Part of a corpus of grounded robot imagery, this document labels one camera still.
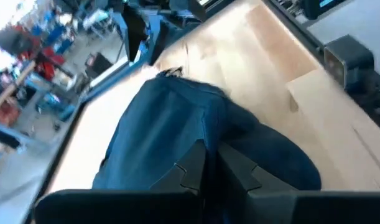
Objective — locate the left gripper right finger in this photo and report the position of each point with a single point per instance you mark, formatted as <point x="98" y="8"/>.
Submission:
<point x="239" y="186"/>

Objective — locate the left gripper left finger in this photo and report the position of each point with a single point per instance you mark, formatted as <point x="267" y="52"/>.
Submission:
<point x="189" y="174"/>

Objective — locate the navy blue backpack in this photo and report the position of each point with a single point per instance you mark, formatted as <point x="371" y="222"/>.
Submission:
<point x="164" y="130"/>

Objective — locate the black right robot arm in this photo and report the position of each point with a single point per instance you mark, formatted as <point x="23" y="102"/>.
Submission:
<point x="348" y="59"/>

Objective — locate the red stacked object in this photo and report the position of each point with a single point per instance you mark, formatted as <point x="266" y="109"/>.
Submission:
<point x="49" y="62"/>

